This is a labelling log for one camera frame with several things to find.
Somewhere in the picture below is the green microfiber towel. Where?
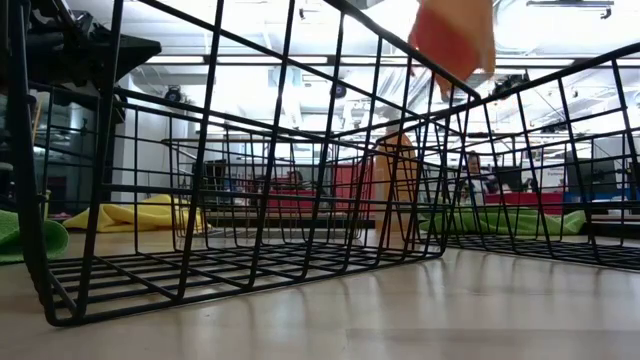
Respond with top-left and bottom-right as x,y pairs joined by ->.
418,207 -> 587,237
0,208 -> 70,265

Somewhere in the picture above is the yellow microfiber towel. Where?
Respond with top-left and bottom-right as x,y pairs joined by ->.
62,193 -> 209,234

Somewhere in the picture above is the red partition panel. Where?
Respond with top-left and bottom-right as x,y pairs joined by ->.
333,162 -> 374,214

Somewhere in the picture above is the person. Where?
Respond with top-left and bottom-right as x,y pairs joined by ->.
459,151 -> 494,206

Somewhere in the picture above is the black ceiling device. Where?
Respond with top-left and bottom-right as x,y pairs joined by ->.
489,73 -> 531,97

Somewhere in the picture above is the ceiling light fixture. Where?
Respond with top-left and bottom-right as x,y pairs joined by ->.
525,0 -> 615,20

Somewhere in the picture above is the large black wire basket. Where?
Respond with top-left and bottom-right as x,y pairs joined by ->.
7,0 -> 481,329

